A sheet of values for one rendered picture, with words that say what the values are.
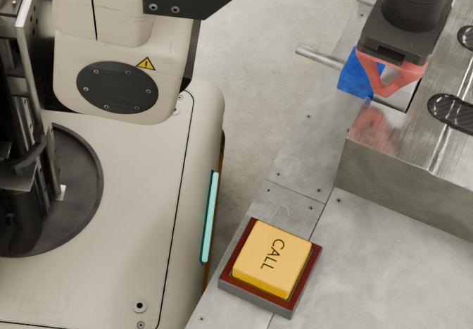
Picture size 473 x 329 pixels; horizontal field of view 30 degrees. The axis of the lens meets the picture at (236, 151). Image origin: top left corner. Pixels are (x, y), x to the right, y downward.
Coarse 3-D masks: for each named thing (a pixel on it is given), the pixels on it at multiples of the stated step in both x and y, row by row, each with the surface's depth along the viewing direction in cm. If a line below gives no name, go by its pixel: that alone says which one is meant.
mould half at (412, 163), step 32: (448, 32) 97; (448, 64) 94; (416, 96) 92; (352, 128) 89; (384, 128) 89; (416, 128) 89; (448, 128) 90; (352, 160) 90; (384, 160) 88; (416, 160) 87; (448, 160) 88; (352, 192) 95; (384, 192) 92; (416, 192) 90; (448, 192) 88; (448, 224) 92
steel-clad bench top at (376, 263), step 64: (320, 128) 100; (320, 192) 95; (320, 256) 90; (384, 256) 91; (448, 256) 91; (192, 320) 86; (256, 320) 86; (320, 320) 86; (384, 320) 87; (448, 320) 87
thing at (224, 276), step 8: (248, 224) 90; (248, 232) 89; (288, 232) 89; (240, 240) 89; (240, 248) 88; (312, 248) 89; (320, 248) 89; (232, 256) 88; (312, 256) 88; (232, 264) 87; (312, 264) 88; (224, 272) 86; (304, 272) 87; (224, 280) 86; (232, 280) 86; (304, 280) 86; (248, 288) 86; (256, 288) 86; (296, 288) 86; (264, 296) 85; (272, 296) 85; (296, 296) 86; (280, 304) 85; (288, 304) 85
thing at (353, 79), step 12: (300, 48) 93; (312, 48) 93; (324, 60) 93; (336, 60) 93; (348, 60) 92; (348, 72) 91; (360, 72) 91; (384, 72) 89; (396, 72) 90; (348, 84) 92; (360, 84) 91; (384, 84) 89; (360, 96) 92; (372, 96) 91; (396, 96) 89; (408, 96) 88; (396, 108) 91
